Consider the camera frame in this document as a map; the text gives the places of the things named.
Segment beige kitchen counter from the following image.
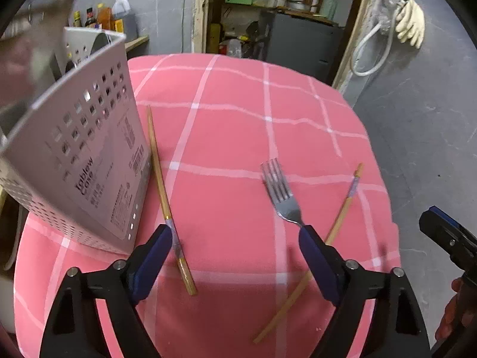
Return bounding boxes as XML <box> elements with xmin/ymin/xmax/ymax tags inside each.
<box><xmin>124</xmin><ymin>35</ymin><xmax>150</xmax><ymax>53</ymax></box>

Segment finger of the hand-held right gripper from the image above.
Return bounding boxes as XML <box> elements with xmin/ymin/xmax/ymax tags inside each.
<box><xmin>419</xmin><ymin>206</ymin><xmax>477</xmax><ymax>270</ymax></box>

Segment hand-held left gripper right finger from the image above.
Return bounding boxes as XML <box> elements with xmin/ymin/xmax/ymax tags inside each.
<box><xmin>298</xmin><ymin>225</ymin><xmax>432</xmax><ymax>358</ymax></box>

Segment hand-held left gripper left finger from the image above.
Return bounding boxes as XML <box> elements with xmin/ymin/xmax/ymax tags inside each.
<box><xmin>39</xmin><ymin>224</ymin><xmax>174</xmax><ymax>358</ymax></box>

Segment orange sauce bottle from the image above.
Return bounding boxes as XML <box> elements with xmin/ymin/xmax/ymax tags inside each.
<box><xmin>97</xmin><ymin>3</ymin><xmax>113</xmax><ymax>31</ymax></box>

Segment bamboo chopstick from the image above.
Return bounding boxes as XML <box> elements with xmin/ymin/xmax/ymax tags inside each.
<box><xmin>253</xmin><ymin>163</ymin><xmax>364</xmax><ymax>344</ymax></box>
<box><xmin>146</xmin><ymin>105</ymin><xmax>198</xmax><ymax>297</ymax></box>

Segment large dark jug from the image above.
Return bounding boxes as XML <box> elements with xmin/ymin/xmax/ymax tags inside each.
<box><xmin>111</xmin><ymin>0</ymin><xmax>138</xmax><ymax>42</ymax></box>

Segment grey cabinet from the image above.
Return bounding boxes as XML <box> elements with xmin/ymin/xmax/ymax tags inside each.
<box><xmin>256</xmin><ymin>9</ymin><xmax>346</xmax><ymax>85</ymax></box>

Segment dark round utensil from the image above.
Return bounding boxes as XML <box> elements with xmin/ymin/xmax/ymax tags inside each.
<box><xmin>89</xmin><ymin>33</ymin><xmax>111</xmax><ymax>54</ymax></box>

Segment blurred grey metal object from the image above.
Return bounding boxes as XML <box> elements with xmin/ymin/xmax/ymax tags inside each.
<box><xmin>0</xmin><ymin>0</ymin><xmax>83</xmax><ymax>116</ymax></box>

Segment pink checked tablecloth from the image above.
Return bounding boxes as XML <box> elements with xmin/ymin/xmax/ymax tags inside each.
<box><xmin>14</xmin><ymin>54</ymin><xmax>402</xmax><ymax>358</ymax></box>

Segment white hose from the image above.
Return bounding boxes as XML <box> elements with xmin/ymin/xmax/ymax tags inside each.
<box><xmin>350</xmin><ymin>20</ymin><xmax>394</xmax><ymax>77</ymax></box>

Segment cream rubber gloves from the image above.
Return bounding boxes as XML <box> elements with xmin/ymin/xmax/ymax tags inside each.
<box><xmin>394</xmin><ymin>0</ymin><xmax>426</xmax><ymax>49</ymax></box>

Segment metal fork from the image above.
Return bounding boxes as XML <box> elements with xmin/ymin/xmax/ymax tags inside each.
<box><xmin>260</xmin><ymin>158</ymin><xmax>308</xmax><ymax>229</ymax></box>

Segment person's right hand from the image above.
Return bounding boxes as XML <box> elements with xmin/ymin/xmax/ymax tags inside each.
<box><xmin>435</xmin><ymin>277</ymin><xmax>472</xmax><ymax>342</ymax></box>

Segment white perforated utensil holder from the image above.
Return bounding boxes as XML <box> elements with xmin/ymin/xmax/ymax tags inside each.
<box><xmin>0</xmin><ymin>26</ymin><xmax>153</xmax><ymax>256</ymax></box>

